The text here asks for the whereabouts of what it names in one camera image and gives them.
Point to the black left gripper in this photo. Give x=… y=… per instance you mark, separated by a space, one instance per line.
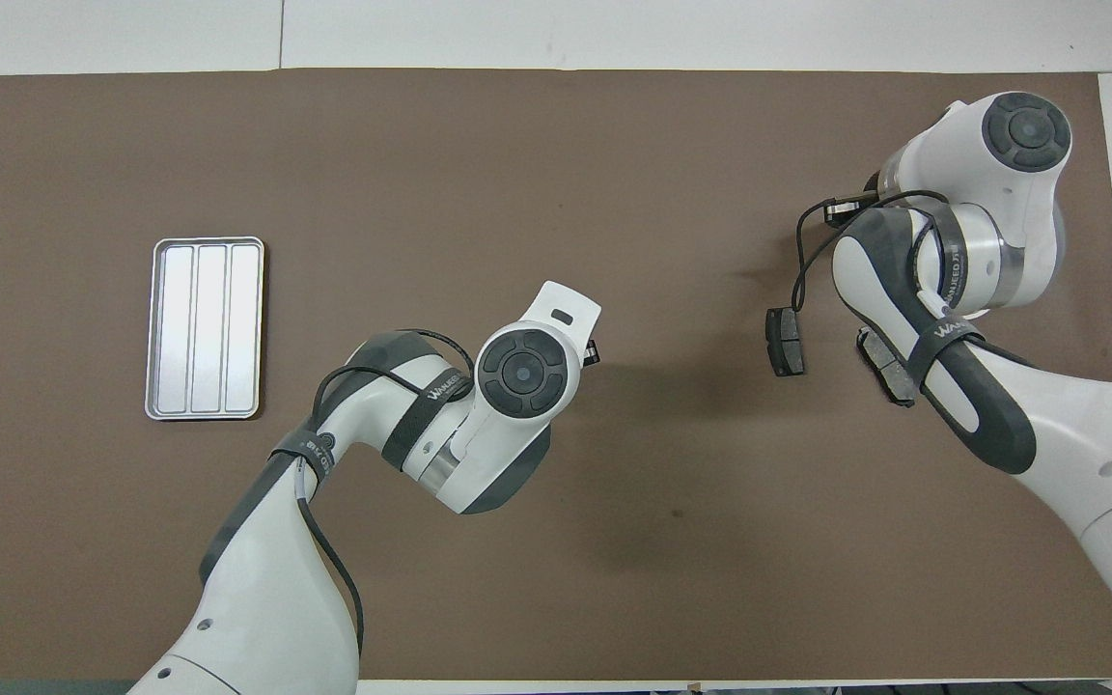
x=591 y=352

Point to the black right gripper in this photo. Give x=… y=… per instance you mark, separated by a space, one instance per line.
x=875 y=185

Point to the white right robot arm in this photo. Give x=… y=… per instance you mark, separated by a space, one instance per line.
x=1048 y=434

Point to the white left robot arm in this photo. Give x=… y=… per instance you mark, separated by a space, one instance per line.
x=266 y=598

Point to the silver metal tray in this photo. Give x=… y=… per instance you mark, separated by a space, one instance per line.
x=204 y=328

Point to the curved dark brake pad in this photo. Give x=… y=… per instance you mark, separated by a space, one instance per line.
x=879 y=359

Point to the rectangular dark brake pad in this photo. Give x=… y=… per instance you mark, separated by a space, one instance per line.
x=785 y=342

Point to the brown table mat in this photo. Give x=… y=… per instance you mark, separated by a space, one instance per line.
x=517 y=174

